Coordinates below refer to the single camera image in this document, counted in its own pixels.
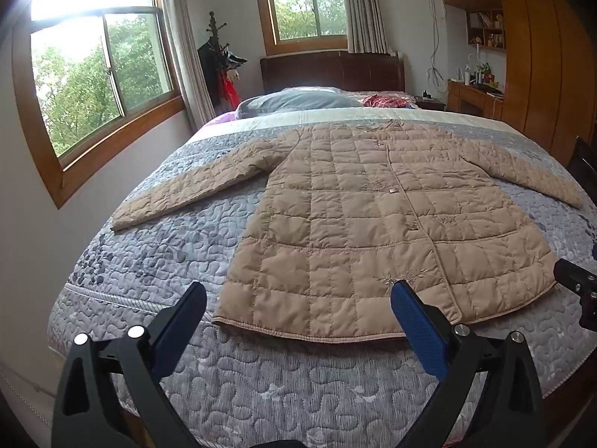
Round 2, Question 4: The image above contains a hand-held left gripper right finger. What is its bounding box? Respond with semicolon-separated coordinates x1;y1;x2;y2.
391;279;546;448

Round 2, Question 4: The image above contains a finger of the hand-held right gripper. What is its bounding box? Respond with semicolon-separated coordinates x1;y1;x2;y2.
554;258;597;297

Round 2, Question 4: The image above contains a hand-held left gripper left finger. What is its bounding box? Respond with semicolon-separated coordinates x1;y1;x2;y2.
52;281;208;448

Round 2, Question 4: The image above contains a tan quilted jacket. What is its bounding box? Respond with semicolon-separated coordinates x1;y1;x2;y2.
111;119;584;340

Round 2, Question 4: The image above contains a grey quilted bedspread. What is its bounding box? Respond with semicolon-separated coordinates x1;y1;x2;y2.
47;107;597;448

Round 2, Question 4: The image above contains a wooden desk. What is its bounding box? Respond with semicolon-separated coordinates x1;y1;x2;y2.
447;79;505;119

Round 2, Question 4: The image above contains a wooden wardrobe with shelves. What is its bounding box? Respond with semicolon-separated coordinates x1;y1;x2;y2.
438;0;597;169

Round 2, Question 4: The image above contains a red patterned cloth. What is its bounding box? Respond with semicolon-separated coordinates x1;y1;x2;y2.
361;94;418;109

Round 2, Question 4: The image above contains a red hanging garment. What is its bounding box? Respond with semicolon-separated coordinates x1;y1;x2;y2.
219;72;241;106

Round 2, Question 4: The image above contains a grey pillow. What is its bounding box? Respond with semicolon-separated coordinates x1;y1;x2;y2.
234;88;365;119

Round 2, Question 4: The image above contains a black hanging garment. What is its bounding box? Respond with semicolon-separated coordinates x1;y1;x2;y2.
196;40;225;109

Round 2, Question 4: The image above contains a dark wooden headboard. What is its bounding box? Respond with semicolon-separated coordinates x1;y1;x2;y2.
260;51;406;95

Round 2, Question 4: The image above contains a large wooden-framed window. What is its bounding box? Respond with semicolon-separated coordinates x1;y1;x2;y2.
12;0;186;210

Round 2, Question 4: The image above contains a beige curtain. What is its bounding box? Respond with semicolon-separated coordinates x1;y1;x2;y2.
157;0;216;127
338;0;390;55

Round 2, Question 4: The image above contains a wooden coat rack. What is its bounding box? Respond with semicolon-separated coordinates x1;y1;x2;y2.
207;10;248;110

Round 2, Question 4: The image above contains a small wooden-framed window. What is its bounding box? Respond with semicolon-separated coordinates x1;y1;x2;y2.
254;0;355;57

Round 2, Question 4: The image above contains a hanging wall cable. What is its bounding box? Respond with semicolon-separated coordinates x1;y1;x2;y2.
428;0;445;88

